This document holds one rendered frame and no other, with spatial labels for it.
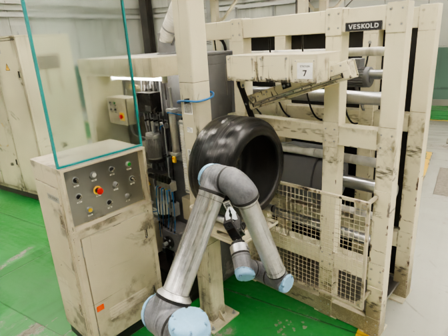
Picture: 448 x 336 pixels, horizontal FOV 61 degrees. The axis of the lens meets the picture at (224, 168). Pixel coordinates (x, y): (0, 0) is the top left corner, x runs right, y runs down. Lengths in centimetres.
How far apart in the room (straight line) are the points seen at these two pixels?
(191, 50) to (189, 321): 138
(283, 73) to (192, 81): 50
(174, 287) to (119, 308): 116
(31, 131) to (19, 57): 87
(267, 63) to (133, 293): 170
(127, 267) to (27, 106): 301
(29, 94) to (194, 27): 321
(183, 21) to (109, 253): 142
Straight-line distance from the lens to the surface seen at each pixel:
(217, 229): 220
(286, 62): 208
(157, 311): 161
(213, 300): 275
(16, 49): 507
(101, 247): 244
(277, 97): 229
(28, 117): 517
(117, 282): 261
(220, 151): 191
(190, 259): 157
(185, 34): 219
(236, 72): 229
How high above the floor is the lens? 187
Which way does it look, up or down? 19 degrees down
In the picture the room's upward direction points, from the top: 4 degrees counter-clockwise
